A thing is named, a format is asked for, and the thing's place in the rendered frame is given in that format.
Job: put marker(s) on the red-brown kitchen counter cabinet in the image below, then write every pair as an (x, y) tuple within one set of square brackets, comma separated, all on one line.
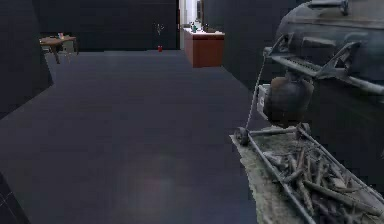
[(204, 48)]

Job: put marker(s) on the small red cup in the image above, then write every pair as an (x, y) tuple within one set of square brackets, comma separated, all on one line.
[(160, 48)]

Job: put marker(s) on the dark pot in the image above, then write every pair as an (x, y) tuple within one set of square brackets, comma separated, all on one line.
[(209, 29)]

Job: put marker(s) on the green bottle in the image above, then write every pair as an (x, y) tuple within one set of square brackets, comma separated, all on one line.
[(194, 27)]

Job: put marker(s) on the pile of grey firewood sticks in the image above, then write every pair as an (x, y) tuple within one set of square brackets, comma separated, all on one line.
[(316, 180)]

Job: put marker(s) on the black barbecue grill on wheels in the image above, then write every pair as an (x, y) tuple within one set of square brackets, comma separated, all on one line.
[(320, 43)]

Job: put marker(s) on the small colourful item on table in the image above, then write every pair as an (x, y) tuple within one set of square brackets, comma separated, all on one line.
[(60, 35)]

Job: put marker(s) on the brown wooden table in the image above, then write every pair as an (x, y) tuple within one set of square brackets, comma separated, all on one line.
[(55, 42)]

